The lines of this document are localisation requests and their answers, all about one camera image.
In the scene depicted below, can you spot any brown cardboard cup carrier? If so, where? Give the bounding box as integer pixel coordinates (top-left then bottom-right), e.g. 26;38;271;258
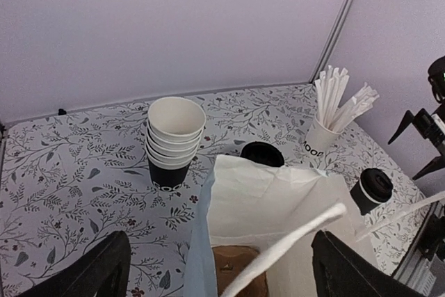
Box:
212;246;268;297

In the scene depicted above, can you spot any bundle of white wrapped straws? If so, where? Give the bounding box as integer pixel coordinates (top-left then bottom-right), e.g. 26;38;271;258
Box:
314;65;380;133

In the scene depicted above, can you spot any black paper coffee cup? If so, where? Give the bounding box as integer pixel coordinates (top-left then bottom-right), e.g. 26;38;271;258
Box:
350;182;379;216

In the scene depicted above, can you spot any stack of black lids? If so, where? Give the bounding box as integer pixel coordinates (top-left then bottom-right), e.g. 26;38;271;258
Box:
240;141;284;168

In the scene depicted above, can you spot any right aluminium frame post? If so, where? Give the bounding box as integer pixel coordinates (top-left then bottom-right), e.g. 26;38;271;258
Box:
309;0;354;83

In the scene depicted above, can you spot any floral tablecloth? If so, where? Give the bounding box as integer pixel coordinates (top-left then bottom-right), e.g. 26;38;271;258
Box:
1;84;423;296

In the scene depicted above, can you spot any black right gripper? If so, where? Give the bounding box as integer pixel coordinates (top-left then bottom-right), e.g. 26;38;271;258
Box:
388;109;445;180

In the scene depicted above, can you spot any stack of paper cups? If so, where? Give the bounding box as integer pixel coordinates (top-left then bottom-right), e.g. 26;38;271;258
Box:
145;97;207;192

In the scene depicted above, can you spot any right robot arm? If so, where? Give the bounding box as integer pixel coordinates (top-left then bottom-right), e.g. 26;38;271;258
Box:
388;56;444;180

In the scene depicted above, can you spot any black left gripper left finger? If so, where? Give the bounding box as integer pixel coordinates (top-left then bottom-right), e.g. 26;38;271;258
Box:
21;231;131;296

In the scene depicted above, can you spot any white cup holding straws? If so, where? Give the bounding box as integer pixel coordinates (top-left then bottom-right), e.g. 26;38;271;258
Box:
302;115;344;158

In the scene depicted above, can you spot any white paper bag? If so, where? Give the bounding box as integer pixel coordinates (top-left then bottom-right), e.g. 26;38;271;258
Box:
183;155;377;296

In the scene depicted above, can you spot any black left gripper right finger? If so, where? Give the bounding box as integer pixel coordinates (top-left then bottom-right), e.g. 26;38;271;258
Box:
311;230;420;297

